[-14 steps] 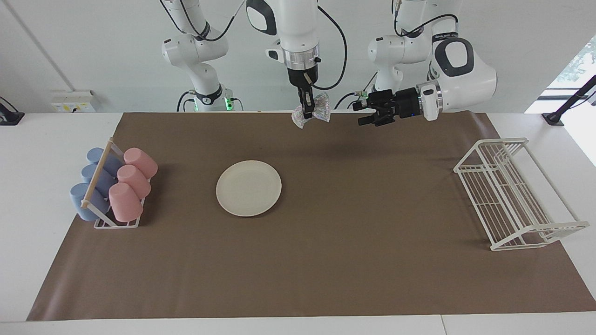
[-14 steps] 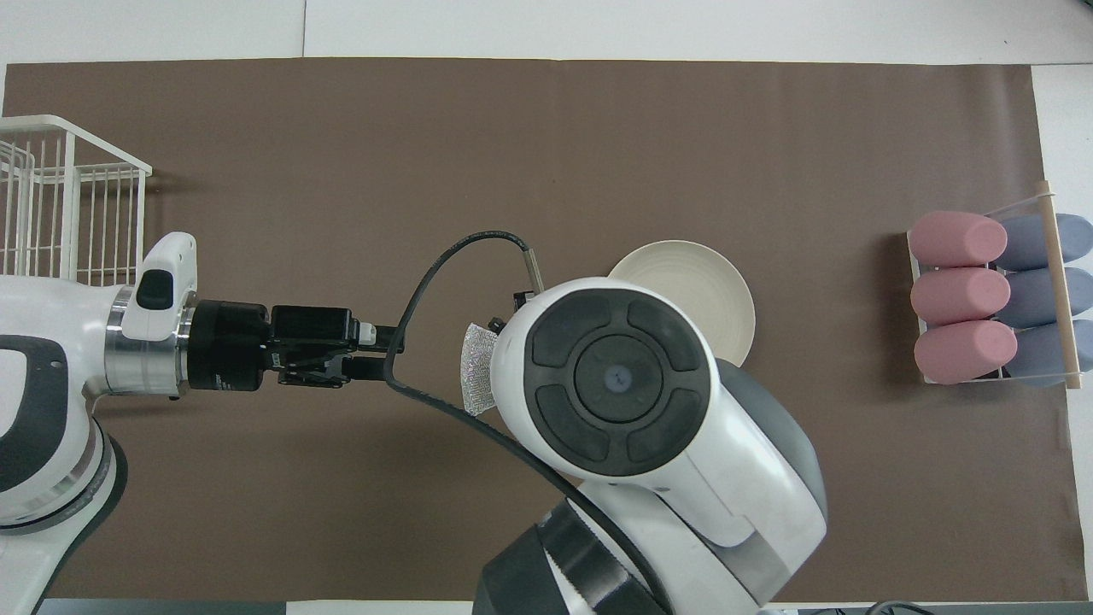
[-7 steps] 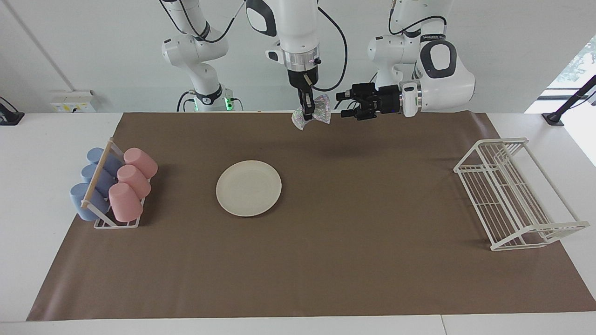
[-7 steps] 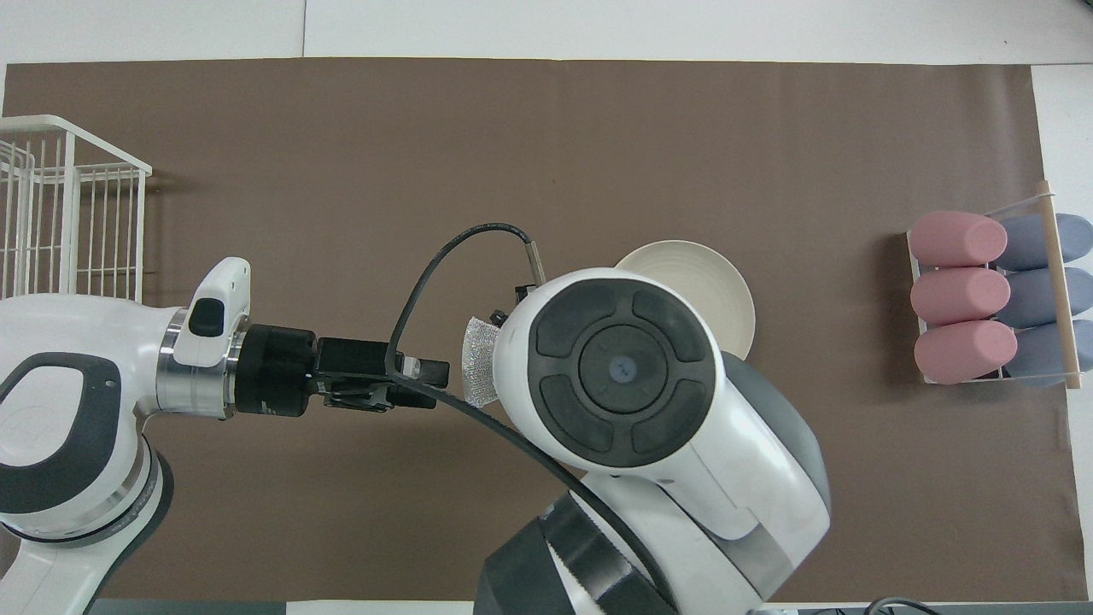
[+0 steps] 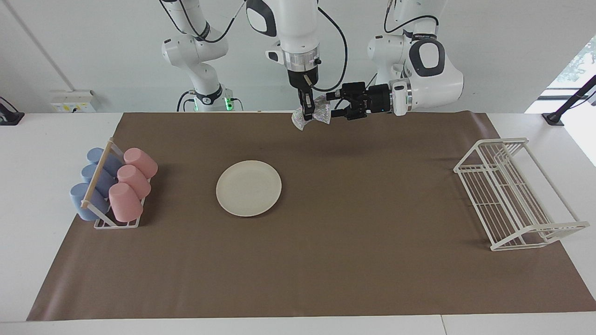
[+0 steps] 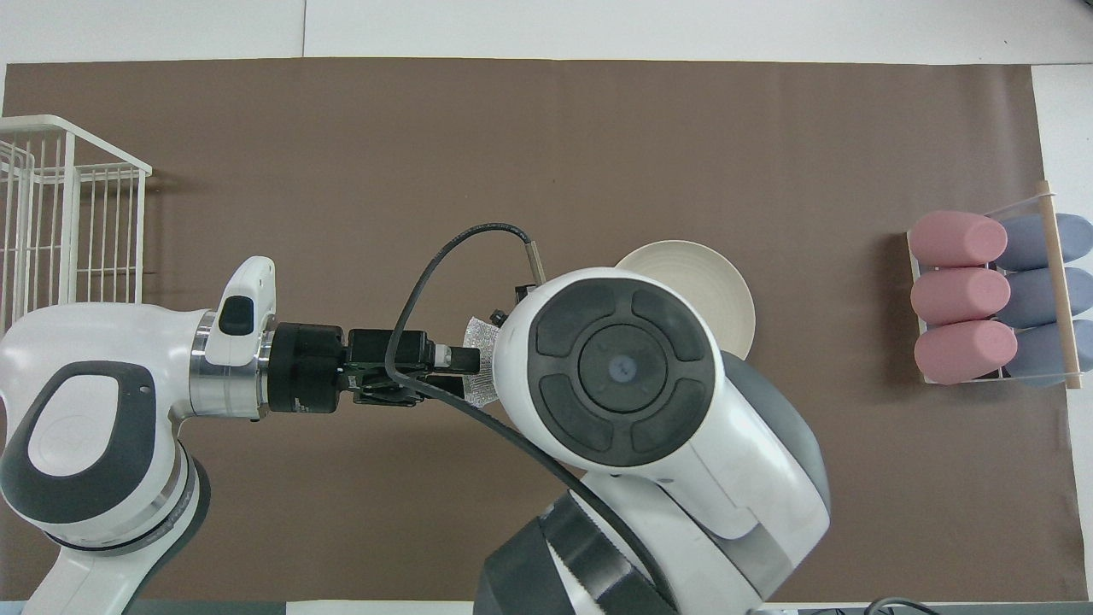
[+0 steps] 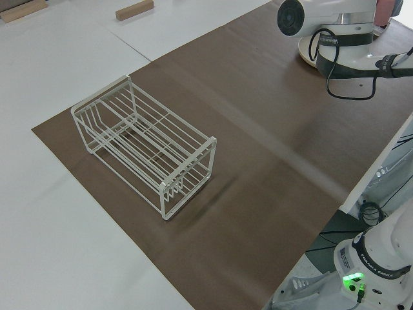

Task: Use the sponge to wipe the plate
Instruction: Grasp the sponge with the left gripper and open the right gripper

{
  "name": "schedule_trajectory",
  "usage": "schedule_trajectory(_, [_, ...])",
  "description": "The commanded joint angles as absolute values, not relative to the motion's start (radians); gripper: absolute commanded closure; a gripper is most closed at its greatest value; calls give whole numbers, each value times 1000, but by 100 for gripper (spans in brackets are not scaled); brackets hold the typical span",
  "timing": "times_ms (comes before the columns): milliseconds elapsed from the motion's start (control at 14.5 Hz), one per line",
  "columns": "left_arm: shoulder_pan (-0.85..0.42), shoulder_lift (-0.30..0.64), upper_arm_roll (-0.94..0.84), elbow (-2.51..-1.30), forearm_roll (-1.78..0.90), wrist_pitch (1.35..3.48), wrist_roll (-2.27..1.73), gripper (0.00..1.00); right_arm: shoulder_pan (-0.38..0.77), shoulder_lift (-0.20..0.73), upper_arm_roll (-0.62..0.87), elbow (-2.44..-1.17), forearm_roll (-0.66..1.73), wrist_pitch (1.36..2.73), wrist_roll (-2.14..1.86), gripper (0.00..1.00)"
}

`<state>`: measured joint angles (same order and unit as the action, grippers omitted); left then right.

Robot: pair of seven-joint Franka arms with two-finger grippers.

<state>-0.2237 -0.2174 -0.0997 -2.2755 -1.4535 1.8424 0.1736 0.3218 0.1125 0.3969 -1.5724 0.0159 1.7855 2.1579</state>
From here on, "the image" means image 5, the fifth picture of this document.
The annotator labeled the pink plastic cup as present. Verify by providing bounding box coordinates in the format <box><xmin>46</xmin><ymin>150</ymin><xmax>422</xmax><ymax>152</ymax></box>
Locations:
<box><xmin>116</xmin><ymin>165</ymin><xmax>152</xmax><ymax>200</ymax></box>
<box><xmin>108</xmin><ymin>182</ymin><xmax>144</xmax><ymax>223</ymax></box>
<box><xmin>123</xmin><ymin>147</ymin><xmax>158</xmax><ymax>180</ymax></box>

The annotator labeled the cream round plate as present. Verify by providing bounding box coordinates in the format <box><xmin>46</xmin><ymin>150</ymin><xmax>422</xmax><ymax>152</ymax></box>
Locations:
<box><xmin>216</xmin><ymin>160</ymin><xmax>283</xmax><ymax>218</ymax></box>

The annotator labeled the black base cable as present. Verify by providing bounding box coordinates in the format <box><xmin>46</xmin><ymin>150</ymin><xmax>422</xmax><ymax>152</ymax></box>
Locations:
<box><xmin>176</xmin><ymin>90</ymin><xmax>196</xmax><ymax>112</ymax></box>

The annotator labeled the white wall socket box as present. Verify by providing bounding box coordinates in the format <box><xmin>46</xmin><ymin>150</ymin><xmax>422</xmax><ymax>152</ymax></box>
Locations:
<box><xmin>50</xmin><ymin>90</ymin><xmax>96</xmax><ymax>113</ymax></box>

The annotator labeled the brown table mat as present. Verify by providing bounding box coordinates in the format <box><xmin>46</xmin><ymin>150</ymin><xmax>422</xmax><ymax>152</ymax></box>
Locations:
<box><xmin>27</xmin><ymin>112</ymin><xmax>596</xmax><ymax>322</ymax></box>

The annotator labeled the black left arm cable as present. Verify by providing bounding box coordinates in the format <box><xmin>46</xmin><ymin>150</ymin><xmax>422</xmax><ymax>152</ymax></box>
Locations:
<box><xmin>384</xmin><ymin>0</ymin><xmax>439</xmax><ymax>36</ymax></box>

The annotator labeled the blue plastic cup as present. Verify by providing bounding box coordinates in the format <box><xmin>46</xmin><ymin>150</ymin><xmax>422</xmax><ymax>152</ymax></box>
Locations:
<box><xmin>69</xmin><ymin>182</ymin><xmax>111</xmax><ymax>221</ymax></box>
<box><xmin>86</xmin><ymin>147</ymin><xmax>124</xmax><ymax>177</ymax></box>
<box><xmin>81</xmin><ymin>164</ymin><xmax>117</xmax><ymax>198</ymax></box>

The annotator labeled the black table clamp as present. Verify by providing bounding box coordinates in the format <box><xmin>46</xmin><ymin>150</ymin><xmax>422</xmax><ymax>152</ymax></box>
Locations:
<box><xmin>0</xmin><ymin>96</ymin><xmax>25</xmax><ymax>126</ymax></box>

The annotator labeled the rack of pink blue rolls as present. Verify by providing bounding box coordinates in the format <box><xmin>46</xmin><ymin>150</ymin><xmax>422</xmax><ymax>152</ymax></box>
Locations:
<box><xmin>80</xmin><ymin>138</ymin><xmax>150</xmax><ymax>229</ymax></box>

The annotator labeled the white wire dish rack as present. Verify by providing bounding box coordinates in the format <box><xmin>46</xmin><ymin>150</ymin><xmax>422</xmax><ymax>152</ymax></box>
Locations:
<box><xmin>453</xmin><ymin>137</ymin><xmax>590</xmax><ymax>252</ymax></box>

